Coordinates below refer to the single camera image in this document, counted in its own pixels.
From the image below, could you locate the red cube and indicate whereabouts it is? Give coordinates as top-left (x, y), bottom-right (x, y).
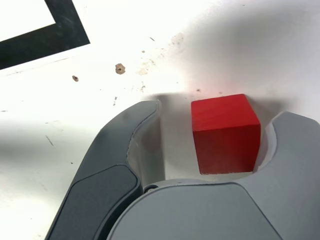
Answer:
top-left (190, 93), bottom-right (262, 176)

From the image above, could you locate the black tape square outline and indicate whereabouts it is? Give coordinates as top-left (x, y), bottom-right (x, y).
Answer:
top-left (0, 0), bottom-right (91, 71)

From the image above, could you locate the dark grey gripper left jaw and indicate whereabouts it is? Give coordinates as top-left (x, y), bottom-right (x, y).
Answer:
top-left (46, 99), bottom-right (167, 240)

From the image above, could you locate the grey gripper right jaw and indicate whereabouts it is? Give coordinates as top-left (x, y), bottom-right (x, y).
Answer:
top-left (106, 111), bottom-right (320, 240)

